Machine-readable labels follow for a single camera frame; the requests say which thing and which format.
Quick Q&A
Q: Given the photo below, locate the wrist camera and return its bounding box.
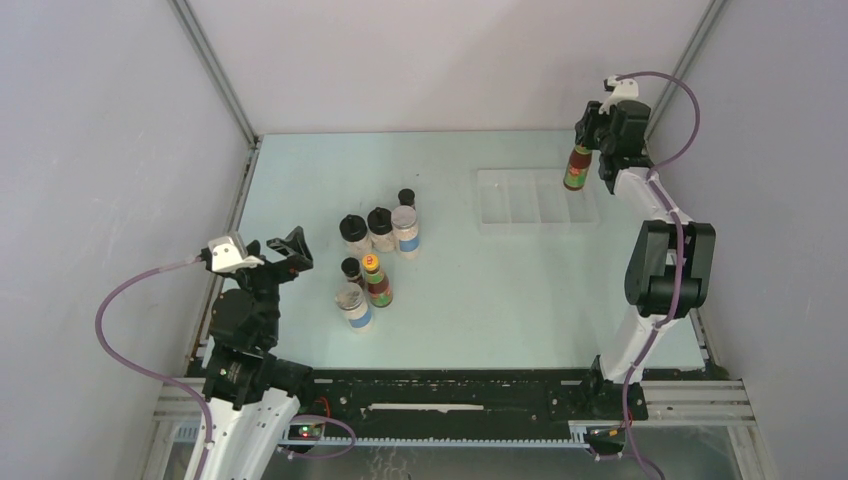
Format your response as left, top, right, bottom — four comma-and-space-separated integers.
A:
599, 75, 639, 115
200, 231, 265, 274

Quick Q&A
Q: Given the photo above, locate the sauce bottle yellow cap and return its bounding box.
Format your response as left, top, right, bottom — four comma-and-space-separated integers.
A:
361, 254, 393, 308
563, 145, 592, 191

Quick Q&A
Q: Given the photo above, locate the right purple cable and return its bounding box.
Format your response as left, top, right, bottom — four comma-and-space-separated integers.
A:
616, 70, 702, 480

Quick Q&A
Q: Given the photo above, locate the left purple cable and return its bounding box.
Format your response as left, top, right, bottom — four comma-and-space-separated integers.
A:
94, 256, 217, 480

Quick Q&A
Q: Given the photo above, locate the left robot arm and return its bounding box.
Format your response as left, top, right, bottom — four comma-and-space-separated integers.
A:
191, 226, 316, 479

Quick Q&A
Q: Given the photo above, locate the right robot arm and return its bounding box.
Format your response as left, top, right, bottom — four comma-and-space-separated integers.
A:
575, 100, 716, 418

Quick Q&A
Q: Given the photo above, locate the purple cable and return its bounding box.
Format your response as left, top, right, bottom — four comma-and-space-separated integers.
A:
94, 256, 217, 480
616, 70, 702, 480

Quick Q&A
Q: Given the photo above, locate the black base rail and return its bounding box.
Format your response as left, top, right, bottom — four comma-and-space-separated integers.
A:
298, 368, 648, 441

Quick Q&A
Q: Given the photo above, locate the clear plastic organizer tray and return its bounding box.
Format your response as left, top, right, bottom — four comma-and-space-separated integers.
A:
475, 168, 600, 235

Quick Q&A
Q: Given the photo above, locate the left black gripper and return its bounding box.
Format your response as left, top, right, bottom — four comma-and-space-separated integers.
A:
230, 225, 312, 342

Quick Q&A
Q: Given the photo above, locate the blue label spice jar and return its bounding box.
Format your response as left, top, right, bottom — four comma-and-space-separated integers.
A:
334, 283, 373, 333
391, 205, 420, 259

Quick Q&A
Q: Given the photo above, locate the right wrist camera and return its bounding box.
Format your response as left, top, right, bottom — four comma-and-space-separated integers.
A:
599, 75, 639, 115

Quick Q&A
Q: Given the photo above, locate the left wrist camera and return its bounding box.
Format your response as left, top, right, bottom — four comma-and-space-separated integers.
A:
200, 231, 265, 274

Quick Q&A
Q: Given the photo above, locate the right circuit board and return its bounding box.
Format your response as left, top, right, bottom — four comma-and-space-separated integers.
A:
584, 425, 626, 445

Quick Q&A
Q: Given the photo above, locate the left circuit board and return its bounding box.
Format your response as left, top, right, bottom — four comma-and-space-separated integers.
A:
286, 423, 325, 443

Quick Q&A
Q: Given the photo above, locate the circuit board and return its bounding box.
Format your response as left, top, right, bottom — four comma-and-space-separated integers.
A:
286, 423, 325, 443
584, 425, 626, 445

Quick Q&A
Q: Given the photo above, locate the small black cap spice bottle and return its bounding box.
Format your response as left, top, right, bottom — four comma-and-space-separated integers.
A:
397, 188, 416, 209

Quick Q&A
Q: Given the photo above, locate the black lid salt shaker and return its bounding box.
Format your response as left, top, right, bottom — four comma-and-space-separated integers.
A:
339, 214, 373, 258
366, 207, 395, 253

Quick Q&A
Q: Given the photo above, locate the small dark pepper bottle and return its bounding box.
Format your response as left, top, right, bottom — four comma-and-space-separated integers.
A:
340, 257, 366, 289

